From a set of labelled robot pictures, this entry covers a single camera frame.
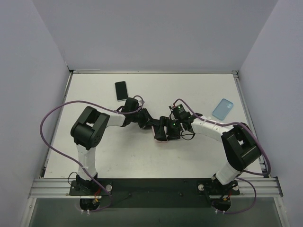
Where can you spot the phone in grey case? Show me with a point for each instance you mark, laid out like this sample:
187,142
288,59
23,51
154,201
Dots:
121,91

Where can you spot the light blue phone case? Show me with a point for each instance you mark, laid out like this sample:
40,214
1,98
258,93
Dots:
222,109

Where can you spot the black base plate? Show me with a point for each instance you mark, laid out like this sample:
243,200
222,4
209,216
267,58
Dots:
149,200

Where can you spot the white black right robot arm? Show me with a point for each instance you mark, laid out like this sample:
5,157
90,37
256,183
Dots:
240,147

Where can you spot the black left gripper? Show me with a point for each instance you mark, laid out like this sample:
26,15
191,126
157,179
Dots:
147,118

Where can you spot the phone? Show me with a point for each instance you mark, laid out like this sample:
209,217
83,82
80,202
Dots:
161,134
121,91

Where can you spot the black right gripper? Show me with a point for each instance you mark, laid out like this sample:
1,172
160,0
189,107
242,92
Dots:
169,132

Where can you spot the aluminium front rail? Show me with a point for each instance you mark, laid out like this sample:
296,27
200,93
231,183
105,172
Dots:
65,188

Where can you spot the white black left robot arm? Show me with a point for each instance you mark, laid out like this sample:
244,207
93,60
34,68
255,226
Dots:
89,128

